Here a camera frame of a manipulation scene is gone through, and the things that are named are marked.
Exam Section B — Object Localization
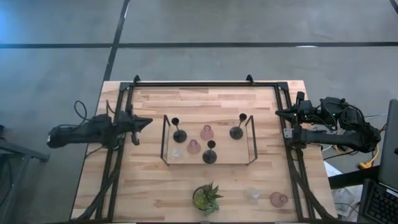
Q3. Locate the white paper sheet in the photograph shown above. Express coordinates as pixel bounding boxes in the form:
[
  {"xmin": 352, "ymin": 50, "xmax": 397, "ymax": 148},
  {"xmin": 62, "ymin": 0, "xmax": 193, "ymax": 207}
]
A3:
[{"xmin": 323, "ymin": 160, "xmax": 343, "ymax": 178}]

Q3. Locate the clear glass candle holder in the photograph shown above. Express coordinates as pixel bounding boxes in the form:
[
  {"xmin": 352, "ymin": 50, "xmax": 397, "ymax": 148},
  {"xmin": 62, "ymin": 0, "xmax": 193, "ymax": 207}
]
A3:
[
  {"xmin": 170, "ymin": 147, "xmax": 184, "ymax": 160},
  {"xmin": 245, "ymin": 186, "xmax": 262, "ymax": 203}
]

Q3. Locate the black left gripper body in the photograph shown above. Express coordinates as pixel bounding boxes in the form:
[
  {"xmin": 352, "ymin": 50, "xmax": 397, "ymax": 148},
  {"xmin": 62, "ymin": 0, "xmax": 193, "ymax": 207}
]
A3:
[{"xmin": 117, "ymin": 104, "xmax": 141, "ymax": 146}]

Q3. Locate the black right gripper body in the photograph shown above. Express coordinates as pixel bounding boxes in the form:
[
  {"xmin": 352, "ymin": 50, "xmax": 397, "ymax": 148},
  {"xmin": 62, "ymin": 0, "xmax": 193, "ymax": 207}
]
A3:
[{"xmin": 290, "ymin": 91, "xmax": 315, "ymax": 125}]

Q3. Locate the pink glass candle holder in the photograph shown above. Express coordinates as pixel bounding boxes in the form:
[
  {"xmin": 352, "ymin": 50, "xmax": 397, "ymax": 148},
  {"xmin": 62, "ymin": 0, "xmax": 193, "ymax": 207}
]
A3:
[
  {"xmin": 200, "ymin": 124, "xmax": 215, "ymax": 141},
  {"xmin": 269, "ymin": 191, "xmax": 289, "ymax": 208},
  {"xmin": 187, "ymin": 139, "xmax": 201, "ymax": 155}
]

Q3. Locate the black desk beam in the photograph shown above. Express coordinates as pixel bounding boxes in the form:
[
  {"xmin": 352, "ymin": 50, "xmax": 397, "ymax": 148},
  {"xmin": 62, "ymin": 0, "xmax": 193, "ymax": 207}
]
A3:
[{"xmin": 328, "ymin": 166, "xmax": 381, "ymax": 190}]

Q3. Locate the dark grey laptop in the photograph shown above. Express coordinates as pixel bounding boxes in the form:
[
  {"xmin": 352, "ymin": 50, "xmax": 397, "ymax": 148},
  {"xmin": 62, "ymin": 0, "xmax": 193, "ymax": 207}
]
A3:
[{"xmin": 357, "ymin": 98, "xmax": 398, "ymax": 224}]

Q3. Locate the tall black candlestick holder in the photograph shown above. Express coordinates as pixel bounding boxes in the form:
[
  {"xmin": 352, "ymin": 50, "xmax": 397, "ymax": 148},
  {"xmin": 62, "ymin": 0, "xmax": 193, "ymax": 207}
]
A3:
[
  {"xmin": 229, "ymin": 113, "xmax": 248, "ymax": 141},
  {"xmin": 171, "ymin": 117, "xmax": 188, "ymax": 144}
]

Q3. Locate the black metal rig frame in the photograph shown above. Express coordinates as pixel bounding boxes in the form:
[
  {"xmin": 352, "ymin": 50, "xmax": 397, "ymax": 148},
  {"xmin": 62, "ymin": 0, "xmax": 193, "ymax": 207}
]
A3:
[{"xmin": 73, "ymin": 74, "xmax": 335, "ymax": 223}]

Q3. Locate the potted succulent plant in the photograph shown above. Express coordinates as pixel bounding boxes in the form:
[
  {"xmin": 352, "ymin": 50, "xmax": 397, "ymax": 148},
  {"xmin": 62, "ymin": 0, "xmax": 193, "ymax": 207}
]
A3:
[{"xmin": 192, "ymin": 180, "xmax": 224, "ymax": 218}]

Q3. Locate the black metal stand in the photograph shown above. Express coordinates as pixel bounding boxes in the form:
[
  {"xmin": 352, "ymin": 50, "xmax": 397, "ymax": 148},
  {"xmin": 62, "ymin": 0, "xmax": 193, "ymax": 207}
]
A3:
[{"xmin": 0, "ymin": 124, "xmax": 50, "ymax": 224}]

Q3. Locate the short black candlestick holder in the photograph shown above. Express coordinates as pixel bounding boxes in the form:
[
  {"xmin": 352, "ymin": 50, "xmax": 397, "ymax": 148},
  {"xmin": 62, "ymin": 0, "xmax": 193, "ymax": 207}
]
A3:
[{"xmin": 202, "ymin": 139, "xmax": 218, "ymax": 165}]

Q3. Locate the yellow cable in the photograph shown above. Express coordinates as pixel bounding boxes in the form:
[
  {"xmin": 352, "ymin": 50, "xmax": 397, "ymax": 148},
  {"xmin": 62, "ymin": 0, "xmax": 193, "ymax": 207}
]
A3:
[{"xmin": 335, "ymin": 142, "xmax": 381, "ymax": 170}]

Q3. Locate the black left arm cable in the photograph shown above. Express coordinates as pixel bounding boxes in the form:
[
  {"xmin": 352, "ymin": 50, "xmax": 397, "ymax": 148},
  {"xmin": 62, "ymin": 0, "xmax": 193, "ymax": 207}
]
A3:
[{"xmin": 73, "ymin": 100, "xmax": 90, "ymax": 123}]

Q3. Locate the clear acrylic tray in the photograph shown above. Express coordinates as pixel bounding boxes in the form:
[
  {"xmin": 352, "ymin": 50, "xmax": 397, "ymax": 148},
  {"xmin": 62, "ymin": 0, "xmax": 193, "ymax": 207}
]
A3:
[{"xmin": 160, "ymin": 114, "xmax": 259, "ymax": 167}]

